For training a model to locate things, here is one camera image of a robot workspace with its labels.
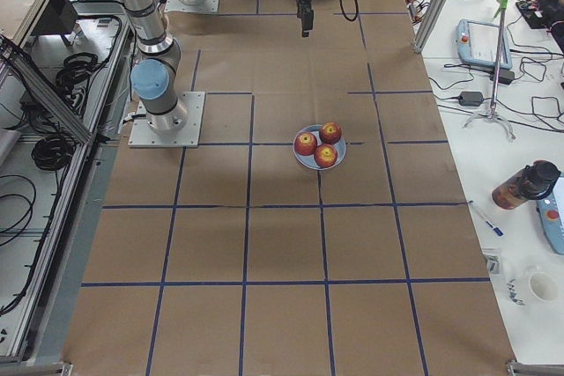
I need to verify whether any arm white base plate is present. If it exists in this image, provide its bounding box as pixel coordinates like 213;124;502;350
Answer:
128;92;205;148

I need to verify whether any dark water bottle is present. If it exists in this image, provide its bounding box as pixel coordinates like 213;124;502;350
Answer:
492;159;560;210

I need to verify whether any aluminium frame post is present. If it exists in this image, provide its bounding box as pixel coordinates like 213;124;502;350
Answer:
412;0;471;55

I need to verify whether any black power adapter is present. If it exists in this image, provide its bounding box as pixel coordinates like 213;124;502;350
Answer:
457;91;485;107

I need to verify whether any red apple on plate front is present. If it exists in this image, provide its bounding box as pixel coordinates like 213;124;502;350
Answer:
314;144;338;169

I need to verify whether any red apple on plate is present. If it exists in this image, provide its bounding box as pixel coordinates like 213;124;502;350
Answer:
314;144;338;169
318;122;342;144
293;131;317;156

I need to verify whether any silver tripod stand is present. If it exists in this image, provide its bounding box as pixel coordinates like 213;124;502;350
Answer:
464;0;516;142

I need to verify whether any blue teach pendant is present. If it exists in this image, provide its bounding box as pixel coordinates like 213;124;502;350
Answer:
536;176;564;255
455;18;515;71

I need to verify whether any light blue plate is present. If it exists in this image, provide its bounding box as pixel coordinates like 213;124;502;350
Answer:
293;124;347;171

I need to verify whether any red apple on plate back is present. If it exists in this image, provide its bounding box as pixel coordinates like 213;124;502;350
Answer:
318;122;342;144

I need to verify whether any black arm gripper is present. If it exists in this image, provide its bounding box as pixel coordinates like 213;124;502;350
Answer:
296;0;314;38

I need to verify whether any red apple on plate left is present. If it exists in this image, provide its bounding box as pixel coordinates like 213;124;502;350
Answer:
293;131;317;156

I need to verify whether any blue white pen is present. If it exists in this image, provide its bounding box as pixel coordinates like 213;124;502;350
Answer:
468;200;504;237

